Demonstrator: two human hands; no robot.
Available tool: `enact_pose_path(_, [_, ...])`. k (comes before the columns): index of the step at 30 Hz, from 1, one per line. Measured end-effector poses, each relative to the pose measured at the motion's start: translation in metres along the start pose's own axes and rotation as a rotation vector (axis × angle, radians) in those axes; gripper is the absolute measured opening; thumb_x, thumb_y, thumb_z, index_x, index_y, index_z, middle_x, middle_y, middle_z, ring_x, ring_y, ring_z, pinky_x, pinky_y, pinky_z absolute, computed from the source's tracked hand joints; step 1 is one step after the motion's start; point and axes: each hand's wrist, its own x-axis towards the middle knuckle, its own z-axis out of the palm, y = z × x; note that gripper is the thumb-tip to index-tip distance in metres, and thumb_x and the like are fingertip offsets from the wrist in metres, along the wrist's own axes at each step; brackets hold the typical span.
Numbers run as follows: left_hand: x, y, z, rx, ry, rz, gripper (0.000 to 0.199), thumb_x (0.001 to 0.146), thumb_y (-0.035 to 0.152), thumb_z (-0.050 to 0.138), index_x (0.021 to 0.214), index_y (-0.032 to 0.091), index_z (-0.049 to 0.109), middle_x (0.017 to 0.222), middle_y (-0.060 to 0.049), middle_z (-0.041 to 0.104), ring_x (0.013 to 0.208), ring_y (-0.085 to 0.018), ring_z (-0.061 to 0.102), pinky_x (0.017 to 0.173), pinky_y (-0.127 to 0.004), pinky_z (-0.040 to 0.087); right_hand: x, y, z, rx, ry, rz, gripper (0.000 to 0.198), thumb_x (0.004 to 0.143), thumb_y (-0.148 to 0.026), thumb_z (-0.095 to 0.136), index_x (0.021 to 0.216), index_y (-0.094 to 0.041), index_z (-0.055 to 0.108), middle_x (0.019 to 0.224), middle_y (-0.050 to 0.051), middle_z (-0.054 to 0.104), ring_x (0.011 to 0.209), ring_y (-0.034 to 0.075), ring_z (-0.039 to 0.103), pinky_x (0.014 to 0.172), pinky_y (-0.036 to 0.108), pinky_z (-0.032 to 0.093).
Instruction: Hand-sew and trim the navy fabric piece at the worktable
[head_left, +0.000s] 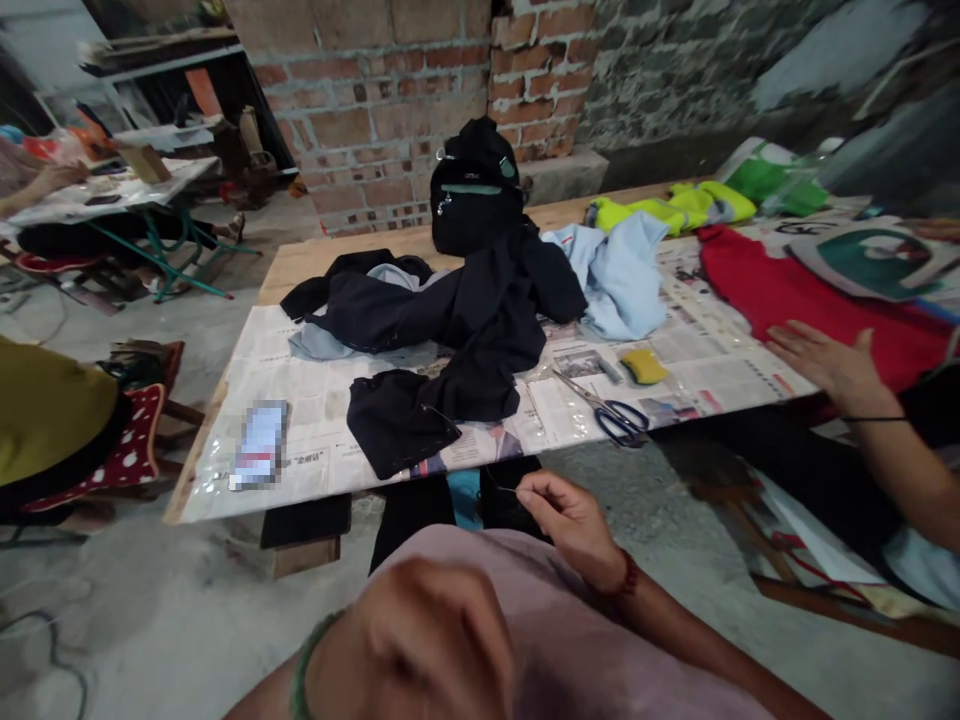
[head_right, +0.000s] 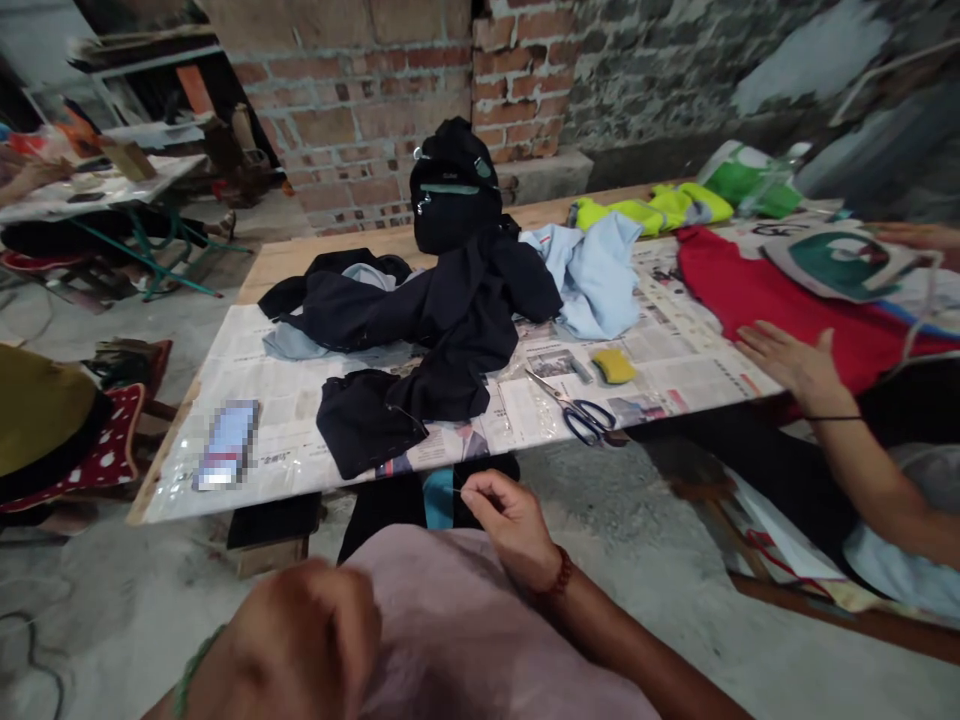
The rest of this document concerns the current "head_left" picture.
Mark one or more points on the person's right hand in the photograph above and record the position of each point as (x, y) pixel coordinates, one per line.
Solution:
(577, 525)

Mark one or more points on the person's left hand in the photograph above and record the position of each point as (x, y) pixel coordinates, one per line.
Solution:
(435, 637)

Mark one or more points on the person's right fingers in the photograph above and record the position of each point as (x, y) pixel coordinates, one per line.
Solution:
(541, 526)

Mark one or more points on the person's right index finger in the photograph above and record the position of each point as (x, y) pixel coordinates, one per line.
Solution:
(551, 481)

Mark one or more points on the person's right thumb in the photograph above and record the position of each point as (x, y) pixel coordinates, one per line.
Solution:
(541, 501)

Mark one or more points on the sewing needle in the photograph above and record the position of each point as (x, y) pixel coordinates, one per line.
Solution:
(511, 490)

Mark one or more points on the black thread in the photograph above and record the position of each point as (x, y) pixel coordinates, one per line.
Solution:
(486, 474)

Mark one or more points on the person's body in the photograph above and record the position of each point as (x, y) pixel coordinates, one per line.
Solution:
(570, 637)

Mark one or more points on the small grey block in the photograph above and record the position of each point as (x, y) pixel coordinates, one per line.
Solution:
(610, 370)

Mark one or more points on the yellow and green sponge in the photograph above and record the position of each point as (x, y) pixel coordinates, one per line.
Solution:
(639, 366)

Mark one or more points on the dark navy garment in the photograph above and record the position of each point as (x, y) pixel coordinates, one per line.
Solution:
(465, 315)

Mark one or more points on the light blue garment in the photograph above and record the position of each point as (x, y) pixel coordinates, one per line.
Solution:
(622, 277)

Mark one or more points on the newspaper table covering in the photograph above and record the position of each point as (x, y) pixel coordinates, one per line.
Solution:
(315, 405)

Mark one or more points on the grey-blue garment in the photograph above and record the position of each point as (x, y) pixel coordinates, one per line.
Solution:
(315, 346)

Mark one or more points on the white printed sack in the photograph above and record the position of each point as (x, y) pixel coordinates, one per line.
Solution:
(825, 555)

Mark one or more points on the red garment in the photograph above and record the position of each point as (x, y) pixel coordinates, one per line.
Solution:
(772, 300)

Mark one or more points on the white packet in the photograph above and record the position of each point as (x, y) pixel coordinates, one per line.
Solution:
(259, 442)

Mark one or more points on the black backpack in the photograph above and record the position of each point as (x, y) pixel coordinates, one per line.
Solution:
(472, 202)

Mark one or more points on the yellow high-visibility vest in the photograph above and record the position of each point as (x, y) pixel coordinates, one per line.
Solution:
(675, 210)

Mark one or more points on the wooden table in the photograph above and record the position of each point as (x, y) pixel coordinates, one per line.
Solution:
(300, 259)

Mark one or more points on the green bag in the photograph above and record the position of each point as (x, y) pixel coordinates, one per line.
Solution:
(772, 176)

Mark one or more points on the grey printed bag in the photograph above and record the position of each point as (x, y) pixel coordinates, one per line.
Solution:
(862, 262)

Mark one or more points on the red dotted chair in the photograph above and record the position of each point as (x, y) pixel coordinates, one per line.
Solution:
(124, 450)

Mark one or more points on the metal shelf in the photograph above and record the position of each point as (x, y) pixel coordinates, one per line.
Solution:
(217, 105)

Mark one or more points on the folding table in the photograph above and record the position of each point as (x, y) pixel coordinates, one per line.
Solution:
(127, 191)

